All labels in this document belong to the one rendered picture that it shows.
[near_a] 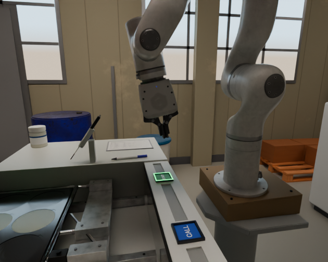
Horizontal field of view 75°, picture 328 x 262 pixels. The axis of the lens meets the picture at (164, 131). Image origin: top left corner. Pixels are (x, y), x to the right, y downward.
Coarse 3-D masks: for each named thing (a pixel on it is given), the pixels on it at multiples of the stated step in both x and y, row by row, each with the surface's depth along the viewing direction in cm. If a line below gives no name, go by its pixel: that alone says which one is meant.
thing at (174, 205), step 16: (176, 176) 70; (160, 192) 60; (176, 192) 60; (160, 208) 52; (176, 208) 53; (192, 208) 52; (208, 240) 42; (176, 256) 38; (192, 256) 38; (208, 256) 38
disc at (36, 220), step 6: (36, 210) 62; (42, 210) 62; (48, 210) 62; (24, 216) 59; (30, 216) 59; (36, 216) 59; (42, 216) 59; (48, 216) 59; (54, 216) 59; (18, 222) 56; (24, 222) 56; (30, 222) 56; (36, 222) 56; (42, 222) 56; (48, 222) 56; (12, 228) 54; (18, 228) 54; (24, 228) 54; (30, 228) 54; (36, 228) 54
